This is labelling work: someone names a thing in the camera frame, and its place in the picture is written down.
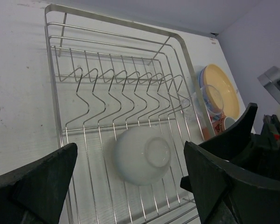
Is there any metal wire dish rack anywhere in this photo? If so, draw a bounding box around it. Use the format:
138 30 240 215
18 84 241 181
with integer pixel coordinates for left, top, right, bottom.
44 4 208 224

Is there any clear drinking glass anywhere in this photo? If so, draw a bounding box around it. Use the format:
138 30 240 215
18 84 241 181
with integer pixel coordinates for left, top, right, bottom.
179 84 225 122

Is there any pink mug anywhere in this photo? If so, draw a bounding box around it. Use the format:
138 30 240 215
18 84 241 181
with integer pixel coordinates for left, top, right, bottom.
200 112 236 140

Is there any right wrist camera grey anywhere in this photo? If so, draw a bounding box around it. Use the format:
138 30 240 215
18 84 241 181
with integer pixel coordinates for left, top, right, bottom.
258 66 280 110

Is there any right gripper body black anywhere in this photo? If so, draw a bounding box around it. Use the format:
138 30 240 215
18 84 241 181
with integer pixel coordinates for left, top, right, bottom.
231 114 280 180

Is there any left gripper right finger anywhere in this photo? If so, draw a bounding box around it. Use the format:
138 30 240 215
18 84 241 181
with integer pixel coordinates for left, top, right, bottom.
180 142 280 224

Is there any white bowl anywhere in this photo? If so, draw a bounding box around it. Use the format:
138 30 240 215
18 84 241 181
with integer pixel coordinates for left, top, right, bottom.
112 126 171 186

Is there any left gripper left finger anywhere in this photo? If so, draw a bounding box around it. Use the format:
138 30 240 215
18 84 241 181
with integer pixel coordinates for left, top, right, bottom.
0 143 77 224

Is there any blue plate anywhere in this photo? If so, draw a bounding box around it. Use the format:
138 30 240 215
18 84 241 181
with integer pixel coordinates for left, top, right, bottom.
197 68 215 117

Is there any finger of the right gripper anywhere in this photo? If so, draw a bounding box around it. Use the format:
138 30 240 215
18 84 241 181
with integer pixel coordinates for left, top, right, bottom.
199 103 258 161

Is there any yellow plate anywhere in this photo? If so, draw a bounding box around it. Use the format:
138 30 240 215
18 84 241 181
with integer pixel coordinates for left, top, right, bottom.
201 64 240 119

